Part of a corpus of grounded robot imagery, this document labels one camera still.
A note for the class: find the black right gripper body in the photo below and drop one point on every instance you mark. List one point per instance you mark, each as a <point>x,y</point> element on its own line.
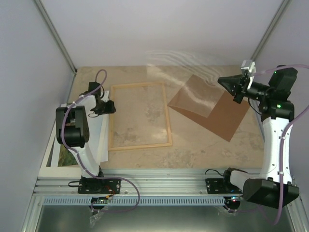
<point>241,92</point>

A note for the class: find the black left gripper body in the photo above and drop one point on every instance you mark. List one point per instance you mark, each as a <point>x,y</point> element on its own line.
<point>103,108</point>

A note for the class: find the light wooden picture frame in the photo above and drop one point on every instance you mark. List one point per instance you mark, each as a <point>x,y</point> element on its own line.
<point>169,142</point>

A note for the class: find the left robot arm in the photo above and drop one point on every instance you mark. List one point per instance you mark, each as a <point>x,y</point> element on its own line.
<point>73,130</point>

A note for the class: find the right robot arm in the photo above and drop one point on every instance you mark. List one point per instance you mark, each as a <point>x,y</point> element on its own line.
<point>273,187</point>

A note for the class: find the landscape photo print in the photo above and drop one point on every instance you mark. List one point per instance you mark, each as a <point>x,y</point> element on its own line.
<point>66,158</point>

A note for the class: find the white photo mat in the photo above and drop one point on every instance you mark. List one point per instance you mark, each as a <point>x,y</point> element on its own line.
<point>49,166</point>

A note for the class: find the brown backing board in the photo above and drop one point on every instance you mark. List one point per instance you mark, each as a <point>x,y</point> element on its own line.
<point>209,106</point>

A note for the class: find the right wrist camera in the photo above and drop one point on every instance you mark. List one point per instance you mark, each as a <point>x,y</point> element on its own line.
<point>249,67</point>

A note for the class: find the right aluminium corner post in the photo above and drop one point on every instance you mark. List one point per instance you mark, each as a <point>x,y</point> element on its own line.
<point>271,27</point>

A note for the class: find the aluminium corner post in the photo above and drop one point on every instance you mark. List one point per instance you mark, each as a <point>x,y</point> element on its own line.
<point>47,20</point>
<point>271,27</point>

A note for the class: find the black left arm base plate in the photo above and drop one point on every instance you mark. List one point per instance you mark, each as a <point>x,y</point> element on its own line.
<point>98,186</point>

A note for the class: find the aluminium mounting rail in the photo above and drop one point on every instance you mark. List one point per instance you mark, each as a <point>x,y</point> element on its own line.
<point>149,182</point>

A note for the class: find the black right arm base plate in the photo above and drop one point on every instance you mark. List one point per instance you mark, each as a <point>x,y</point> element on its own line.
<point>217,186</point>

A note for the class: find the slotted grey cable duct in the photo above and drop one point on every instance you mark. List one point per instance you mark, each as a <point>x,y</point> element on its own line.
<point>131,201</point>

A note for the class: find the left aluminium corner post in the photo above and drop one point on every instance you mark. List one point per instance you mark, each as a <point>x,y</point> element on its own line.
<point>47,20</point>

